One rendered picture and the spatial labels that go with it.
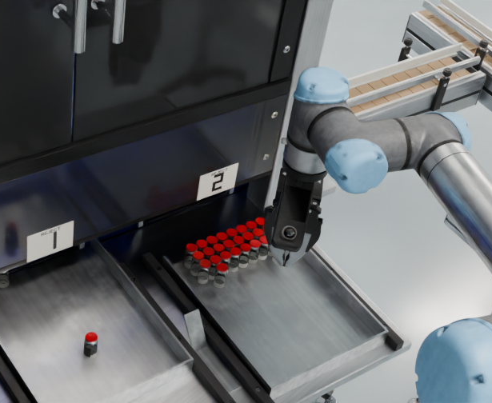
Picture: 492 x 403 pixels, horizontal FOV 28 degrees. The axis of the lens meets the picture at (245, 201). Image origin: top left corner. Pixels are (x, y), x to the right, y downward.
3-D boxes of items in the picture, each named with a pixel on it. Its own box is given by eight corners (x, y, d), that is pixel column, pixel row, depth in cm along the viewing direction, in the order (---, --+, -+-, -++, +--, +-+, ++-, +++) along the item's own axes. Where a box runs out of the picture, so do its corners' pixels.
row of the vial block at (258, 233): (187, 270, 186) (190, 253, 183) (265, 240, 195) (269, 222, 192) (194, 278, 185) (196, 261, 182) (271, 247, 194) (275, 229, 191)
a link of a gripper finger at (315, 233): (316, 248, 162) (326, 208, 156) (315, 254, 161) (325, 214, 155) (287, 243, 162) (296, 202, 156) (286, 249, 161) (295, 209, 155)
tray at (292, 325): (161, 269, 185) (162, 256, 183) (273, 225, 198) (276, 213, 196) (268, 401, 167) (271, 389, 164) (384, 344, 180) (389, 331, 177)
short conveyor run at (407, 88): (258, 191, 211) (269, 133, 201) (216, 149, 220) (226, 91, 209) (480, 108, 246) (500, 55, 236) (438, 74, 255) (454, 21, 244)
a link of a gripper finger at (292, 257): (304, 249, 169) (314, 209, 163) (302, 274, 164) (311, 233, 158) (286, 246, 169) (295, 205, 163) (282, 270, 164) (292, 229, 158)
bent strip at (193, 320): (180, 337, 174) (183, 314, 170) (194, 330, 176) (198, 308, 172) (226, 394, 166) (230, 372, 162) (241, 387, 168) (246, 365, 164)
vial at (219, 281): (210, 282, 184) (214, 265, 181) (221, 278, 186) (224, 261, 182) (217, 289, 183) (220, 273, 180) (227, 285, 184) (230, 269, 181)
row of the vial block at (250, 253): (194, 278, 185) (197, 261, 182) (271, 247, 194) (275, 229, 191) (200, 285, 183) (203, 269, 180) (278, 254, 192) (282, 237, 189)
